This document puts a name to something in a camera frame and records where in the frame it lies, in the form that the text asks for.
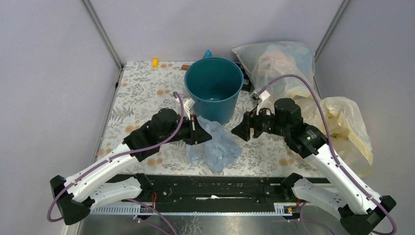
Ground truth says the black white checkered board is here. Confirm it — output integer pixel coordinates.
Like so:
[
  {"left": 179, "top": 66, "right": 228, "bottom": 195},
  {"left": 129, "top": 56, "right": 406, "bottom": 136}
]
[{"left": 235, "top": 62, "right": 252, "bottom": 92}]

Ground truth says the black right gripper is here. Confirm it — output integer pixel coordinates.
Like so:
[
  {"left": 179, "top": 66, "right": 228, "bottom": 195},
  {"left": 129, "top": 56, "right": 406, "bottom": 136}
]
[{"left": 231, "top": 102, "right": 289, "bottom": 141}]

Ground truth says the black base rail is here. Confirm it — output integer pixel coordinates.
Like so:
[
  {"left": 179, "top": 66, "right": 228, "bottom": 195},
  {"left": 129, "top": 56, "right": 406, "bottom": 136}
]
[{"left": 107, "top": 174, "right": 325, "bottom": 213}]

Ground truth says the clear bag with stuffed items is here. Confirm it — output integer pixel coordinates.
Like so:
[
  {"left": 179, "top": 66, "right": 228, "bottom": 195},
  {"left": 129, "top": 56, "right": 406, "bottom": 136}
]
[{"left": 232, "top": 41, "right": 315, "bottom": 102}]

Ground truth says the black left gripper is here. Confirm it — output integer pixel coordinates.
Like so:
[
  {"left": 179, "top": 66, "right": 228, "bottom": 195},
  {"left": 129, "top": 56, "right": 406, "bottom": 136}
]
[{"left": 160, "top": 115, "right": 213, "bottom": 145}]

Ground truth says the teal plastic trash bin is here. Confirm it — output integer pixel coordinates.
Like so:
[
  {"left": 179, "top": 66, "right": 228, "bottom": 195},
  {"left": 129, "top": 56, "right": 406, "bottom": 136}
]
[{"left": 184, "top": 57, "right": 243, "bottom": 125}]

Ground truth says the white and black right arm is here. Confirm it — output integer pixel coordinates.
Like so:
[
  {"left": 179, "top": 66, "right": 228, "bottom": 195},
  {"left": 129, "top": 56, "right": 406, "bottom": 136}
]
[{"left": 231, "top": 98, "right": 396, "bottom": 235}]

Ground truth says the white slotted cable duct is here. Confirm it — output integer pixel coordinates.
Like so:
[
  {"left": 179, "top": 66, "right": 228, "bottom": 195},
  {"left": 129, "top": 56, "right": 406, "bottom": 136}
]
[{"left": 91, "top": 201, "right": 292, "bottom": 216}]

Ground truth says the light blue plastic trash bag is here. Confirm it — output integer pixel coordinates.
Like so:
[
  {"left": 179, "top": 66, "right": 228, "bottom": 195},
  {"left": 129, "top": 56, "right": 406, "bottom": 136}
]
[{"left": 186, "top": 116, "right": 242, "bottom": 173}]

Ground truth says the floral patterned table cloth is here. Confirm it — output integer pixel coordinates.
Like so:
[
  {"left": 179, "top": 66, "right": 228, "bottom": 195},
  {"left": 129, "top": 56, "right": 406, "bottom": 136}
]
[{"left": 95, "top": 62, "right": 321, "bottom": 177}]

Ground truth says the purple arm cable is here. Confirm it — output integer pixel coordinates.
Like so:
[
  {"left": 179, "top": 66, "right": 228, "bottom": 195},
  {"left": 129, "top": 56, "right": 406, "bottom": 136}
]
[
  {"left": 254, "top": 74, "right": 397, "bottom": 235},
  {"left": 47, "top": 92, "right": 185, "bottom": 223}
]

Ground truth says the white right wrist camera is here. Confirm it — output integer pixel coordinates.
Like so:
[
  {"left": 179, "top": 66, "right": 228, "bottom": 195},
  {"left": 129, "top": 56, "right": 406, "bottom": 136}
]
[{"left": 251, "top": 91, "right": 270, "bottom": 110}]

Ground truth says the blue object behind bin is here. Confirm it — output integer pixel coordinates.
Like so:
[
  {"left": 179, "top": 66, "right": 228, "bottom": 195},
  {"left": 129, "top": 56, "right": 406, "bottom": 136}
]
[{"left": 203, "top": 50, "right": 212, "bottom": 58}]

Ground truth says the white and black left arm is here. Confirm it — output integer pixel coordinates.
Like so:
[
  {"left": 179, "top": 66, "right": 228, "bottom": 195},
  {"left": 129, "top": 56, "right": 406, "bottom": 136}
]
[{"left": 50, "top": 108, "right": 212, "bottom": 225}]

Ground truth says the small yellow block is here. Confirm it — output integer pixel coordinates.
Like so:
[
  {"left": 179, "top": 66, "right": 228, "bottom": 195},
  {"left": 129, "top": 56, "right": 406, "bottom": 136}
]
[{"left": 152, "top": 58, "right": 159, "bottom": 68}]

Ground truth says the yellowish crumpled plastic bag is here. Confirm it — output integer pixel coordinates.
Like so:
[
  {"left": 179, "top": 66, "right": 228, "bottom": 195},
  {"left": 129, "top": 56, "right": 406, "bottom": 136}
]
[{"left": 320, "top": 96, "right": 373, "bottom": 178}]

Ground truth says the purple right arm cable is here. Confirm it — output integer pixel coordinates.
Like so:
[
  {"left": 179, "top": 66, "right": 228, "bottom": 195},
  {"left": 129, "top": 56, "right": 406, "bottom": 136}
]
[{"left": 254, "top": 74, "right": 397, "bottom": 235}]

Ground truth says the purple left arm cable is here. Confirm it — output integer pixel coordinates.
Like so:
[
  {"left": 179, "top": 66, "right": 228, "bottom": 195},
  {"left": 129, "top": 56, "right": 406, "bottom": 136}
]
[{"left": 47, "top": 92, "right": 185, "bottom": 223}]

